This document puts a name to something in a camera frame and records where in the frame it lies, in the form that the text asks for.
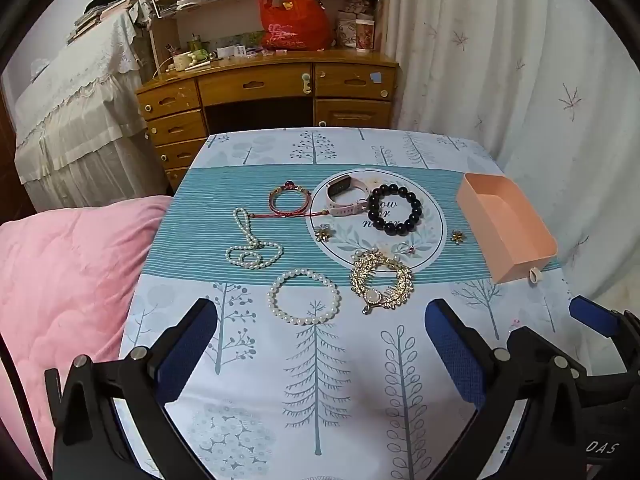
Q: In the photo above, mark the red paper cup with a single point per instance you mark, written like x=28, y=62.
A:
x=365, y=35

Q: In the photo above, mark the gold leaf brooch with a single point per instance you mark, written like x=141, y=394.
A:
x=372, y=296

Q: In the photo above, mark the wooden desk with bookshelf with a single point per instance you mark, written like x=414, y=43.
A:
x=260, y=85

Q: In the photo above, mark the stack of books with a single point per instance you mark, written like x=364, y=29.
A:
x=95, y=17

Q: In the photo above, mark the green pen holder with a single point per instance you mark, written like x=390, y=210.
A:
x=196, y=46

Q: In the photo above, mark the white lace covered furniture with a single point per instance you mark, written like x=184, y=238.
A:
x=75, y=110

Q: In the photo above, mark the pink quilt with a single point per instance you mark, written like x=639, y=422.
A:
x=65, y=285

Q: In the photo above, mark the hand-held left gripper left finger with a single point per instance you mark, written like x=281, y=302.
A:
x=187, y=355

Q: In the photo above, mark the red plastic bag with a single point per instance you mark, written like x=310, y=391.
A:
x=295, y=20

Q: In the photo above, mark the gold flower earring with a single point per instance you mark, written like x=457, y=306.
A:
x=457, y=236
x=325, y=234

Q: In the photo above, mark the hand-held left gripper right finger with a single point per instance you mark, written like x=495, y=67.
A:
x=452, y=355

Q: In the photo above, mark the floral tin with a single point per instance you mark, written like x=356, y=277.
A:
x=346, y=30

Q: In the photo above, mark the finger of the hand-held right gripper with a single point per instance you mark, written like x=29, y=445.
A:
x=527, y=340
x=595, y=316

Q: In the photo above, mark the small white hanging ornament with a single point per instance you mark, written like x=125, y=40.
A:
x=306, y=84

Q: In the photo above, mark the white leaf print curtain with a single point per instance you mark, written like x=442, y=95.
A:
x=500, y=60

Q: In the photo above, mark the pink smartwatch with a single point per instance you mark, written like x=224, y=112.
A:
x=337, y=191

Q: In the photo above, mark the peach pink drawer box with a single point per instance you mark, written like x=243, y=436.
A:
x=505, y=220

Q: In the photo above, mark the cream wooden toy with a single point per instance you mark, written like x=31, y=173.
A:
x=187, y=61

